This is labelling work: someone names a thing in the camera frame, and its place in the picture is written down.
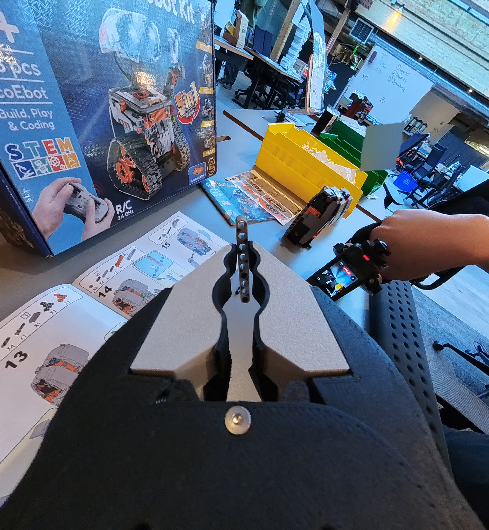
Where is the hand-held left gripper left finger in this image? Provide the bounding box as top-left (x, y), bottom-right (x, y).
top-left (130, 243), bottom-right (238, 402)

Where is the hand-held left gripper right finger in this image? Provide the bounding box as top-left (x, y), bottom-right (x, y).
top-left (249, 242), bottom-right (350, 402)

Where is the grey perforated toy beam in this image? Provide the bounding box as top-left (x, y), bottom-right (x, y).
top-left (235, 215), bottom-right (252, 304)

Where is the person's right forearm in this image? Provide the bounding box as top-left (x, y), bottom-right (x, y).
top-left (440, 215), bottom-right (489, 287)

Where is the person's right hand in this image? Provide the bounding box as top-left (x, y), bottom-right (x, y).
top-left (368, 209), bottom-right (449, 283)

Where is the grey orange toy robot assembly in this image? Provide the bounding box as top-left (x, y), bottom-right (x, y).
top-left (283, 186), bottom-right (353, 249)

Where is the perforated dark chair part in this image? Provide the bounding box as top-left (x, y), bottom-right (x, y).
top-left (368, 281), bottom-right (453, 473)

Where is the blue recycling bin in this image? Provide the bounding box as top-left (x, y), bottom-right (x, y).
top-left (392, 169), bottom-right (419, 195)

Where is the clear plastic parts bag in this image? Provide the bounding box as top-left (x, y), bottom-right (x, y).
top-left (304, 140), bottom-right (359, 185)

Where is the printed sticker sheet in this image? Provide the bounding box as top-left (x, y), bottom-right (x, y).
top-left (230, 168), bottom-right (307, 227)

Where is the green plastic bin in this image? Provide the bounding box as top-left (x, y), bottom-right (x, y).
top-left (319, 118), bottom-right (390, 196)

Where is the yellow plastic bin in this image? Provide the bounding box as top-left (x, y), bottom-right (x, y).
top-left (254, 123), bottom-right (369, 219)

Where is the blue booklet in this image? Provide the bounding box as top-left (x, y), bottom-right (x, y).
top-left (200, 178), bottom-right (275, 227)

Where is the black office chair base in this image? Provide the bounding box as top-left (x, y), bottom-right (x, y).
top-left (433, 318), bottom-right (489, 401)

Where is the black cardboard box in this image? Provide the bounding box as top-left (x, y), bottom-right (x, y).
top-left (310, 106), bottom-right (341, 136)

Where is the open instruction booklet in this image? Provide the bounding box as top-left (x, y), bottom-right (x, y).
top-left (0, 211), bottom-right (229, 523)

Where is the grey mesh chair seat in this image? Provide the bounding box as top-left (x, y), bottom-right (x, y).
top-left (428, 364), bottom-right (489, 438)

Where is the whiteboard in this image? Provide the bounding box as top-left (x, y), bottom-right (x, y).
top-left (343, 43), bottom-right (436, 125)

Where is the blue toy robot kit box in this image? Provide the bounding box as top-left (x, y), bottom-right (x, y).
top-left (0, 0), bottom-right (219, 258)

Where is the person's dark trouser leg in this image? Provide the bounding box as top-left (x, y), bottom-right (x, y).
top-left (443, 426), bottom-right (489, 530)

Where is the background work table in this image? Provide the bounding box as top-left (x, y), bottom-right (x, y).
top-left (213, 36), bottom-right (308, 110)

